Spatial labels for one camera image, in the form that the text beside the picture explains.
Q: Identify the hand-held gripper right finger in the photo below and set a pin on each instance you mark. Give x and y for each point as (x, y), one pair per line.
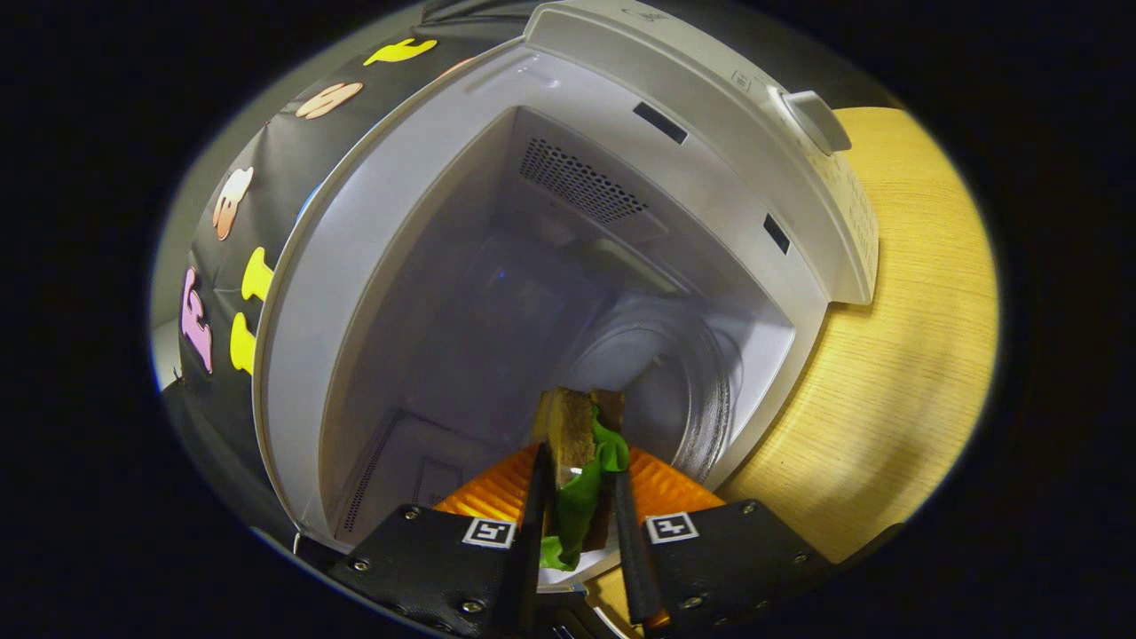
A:
(632, 568)

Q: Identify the brown bread lettuce sandwich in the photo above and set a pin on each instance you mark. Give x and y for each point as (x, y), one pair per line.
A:
(568, 426)

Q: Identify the white microwave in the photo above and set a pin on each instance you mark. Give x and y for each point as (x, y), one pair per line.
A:
(426, 266)

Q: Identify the glass turntable plate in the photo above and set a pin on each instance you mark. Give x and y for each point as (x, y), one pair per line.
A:
(674, 373)

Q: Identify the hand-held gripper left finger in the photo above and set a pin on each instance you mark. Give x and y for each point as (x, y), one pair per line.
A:
(530, 550)

